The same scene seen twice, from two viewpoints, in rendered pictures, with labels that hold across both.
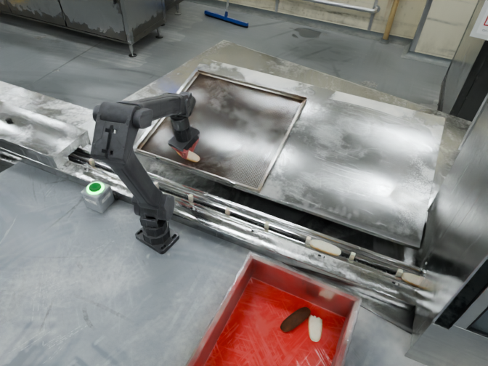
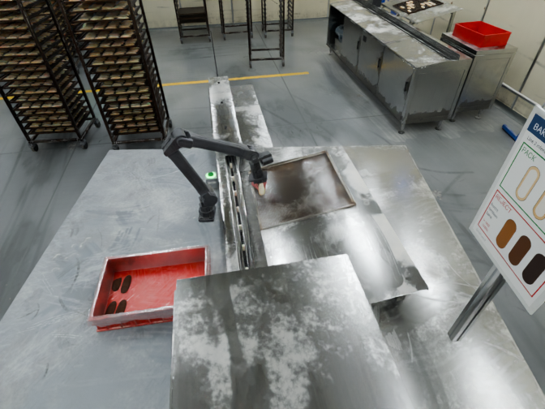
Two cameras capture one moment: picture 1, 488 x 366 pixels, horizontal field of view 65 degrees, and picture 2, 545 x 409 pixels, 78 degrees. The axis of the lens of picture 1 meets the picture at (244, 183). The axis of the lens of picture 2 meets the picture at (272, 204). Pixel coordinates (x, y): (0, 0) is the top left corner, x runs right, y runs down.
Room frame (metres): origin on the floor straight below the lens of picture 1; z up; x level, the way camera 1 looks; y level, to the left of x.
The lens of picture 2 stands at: (0.35, -1.09, 2.12)
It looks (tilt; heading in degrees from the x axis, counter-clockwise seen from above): 42 degrees down; 58
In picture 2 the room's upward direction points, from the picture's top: 1 degrees counter-clockwise
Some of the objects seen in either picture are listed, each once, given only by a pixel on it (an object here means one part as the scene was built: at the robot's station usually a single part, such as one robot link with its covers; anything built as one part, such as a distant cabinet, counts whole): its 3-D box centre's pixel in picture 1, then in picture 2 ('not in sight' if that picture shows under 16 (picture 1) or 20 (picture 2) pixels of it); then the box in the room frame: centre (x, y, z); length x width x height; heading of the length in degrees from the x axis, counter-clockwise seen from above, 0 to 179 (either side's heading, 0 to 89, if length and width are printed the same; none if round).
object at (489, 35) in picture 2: not in sight; (480, 33); (4.61, 1.21, 0.93); 0.51 x 0.36 x 0.13; 72
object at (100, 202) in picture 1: (99, 199); (212, 182); (0.89, 0.49, 0.84); 0.08 x 0.08 x 0.11; 68
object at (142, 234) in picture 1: (155, 229); (206, 208); (0.75, 0.27, 0.86); 0.12 x 0.09 x 0.08; 58
